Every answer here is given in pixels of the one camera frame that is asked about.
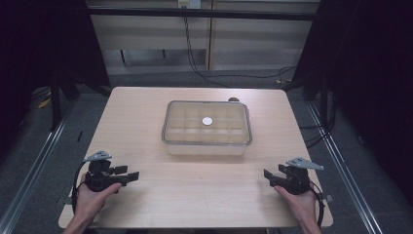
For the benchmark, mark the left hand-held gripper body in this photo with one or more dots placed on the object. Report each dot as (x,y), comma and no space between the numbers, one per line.
(97,180)

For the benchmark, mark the black horizontal bar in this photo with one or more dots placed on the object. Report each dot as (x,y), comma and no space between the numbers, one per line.
(201,13)

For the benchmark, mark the white wall socket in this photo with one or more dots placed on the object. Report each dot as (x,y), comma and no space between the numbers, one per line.
(189,3)

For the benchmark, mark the person's right hand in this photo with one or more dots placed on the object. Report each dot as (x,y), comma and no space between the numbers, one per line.
(300,206)

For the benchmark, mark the small dark round object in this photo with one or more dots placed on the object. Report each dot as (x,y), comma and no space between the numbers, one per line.
(233,99)

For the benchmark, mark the clear plastic lidded box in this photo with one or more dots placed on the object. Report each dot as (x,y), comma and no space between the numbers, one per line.
(206,130)

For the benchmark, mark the black metal stand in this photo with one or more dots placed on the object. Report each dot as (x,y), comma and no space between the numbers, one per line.
(56,104)

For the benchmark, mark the yellow floor object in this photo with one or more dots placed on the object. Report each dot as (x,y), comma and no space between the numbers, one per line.
(44,103)

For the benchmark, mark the person's left hand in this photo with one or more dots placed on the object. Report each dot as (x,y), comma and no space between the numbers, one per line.
(87,203)

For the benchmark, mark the aluminium floor rail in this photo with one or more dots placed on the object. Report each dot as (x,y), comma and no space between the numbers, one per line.
(35,169)
(344,165)

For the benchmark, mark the white round disc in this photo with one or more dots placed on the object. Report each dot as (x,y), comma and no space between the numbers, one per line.
(207,121)

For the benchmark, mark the beige panelled cabinet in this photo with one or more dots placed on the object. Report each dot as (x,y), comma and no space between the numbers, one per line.
(259,42)

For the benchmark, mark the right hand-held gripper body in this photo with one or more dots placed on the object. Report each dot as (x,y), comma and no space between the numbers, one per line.
(296,183)

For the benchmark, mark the black curtain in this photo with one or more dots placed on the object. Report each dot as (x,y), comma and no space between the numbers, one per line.
(39,48)
(373,65)

